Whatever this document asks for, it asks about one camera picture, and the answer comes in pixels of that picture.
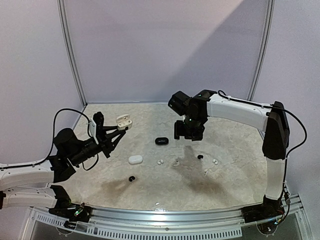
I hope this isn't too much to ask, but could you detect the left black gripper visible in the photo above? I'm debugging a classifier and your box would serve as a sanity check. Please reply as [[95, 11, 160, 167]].
[[69, 125, 125, 166]]

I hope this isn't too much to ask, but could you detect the white charging case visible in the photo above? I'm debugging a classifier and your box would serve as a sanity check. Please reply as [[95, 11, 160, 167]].
[[116, 114, 133, 131], [128, 155, 143, 165]]

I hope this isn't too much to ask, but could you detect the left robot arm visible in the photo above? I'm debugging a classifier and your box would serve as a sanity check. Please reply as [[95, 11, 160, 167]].
[[0, 125, 129, 217]]

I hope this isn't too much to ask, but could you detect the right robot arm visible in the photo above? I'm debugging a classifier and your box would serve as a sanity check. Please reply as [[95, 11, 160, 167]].
[[168, 90, 290, 218]]

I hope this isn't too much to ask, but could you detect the black charging case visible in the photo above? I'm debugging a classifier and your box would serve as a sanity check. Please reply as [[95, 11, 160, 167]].
[[154, 137, 169, 146]]

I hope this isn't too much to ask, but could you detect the white closed charging case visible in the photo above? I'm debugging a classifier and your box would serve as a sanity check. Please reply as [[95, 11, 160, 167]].
[[128, 155, 143, 165]]

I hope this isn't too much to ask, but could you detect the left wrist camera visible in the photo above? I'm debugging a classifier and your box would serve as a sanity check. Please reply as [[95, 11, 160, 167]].
[[88, 111, 104, 137]]

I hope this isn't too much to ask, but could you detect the right aluminium frame post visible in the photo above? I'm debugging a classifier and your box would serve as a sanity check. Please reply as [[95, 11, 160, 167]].
[[247, 0, 275, 101]]

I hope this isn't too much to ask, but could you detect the aluminium frame post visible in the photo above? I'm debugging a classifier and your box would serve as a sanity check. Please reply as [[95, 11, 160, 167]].
[[57, 0, 88, 107], [247, 0, 275, 101]]

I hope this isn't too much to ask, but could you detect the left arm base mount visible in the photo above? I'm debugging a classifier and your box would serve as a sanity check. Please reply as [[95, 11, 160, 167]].
[[48, 200, 93, 223]]

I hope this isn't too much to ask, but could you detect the aluminium front rail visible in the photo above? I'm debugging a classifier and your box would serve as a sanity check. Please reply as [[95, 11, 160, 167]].
[[28, 193, 305, 238]]

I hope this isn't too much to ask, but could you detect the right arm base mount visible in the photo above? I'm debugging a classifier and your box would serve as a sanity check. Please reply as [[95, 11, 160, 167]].
[[241, 198, 285, 224]]

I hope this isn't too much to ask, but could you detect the left aluminium frame post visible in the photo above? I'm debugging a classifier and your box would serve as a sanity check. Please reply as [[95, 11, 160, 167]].
[[57, 0, 88, 107]]

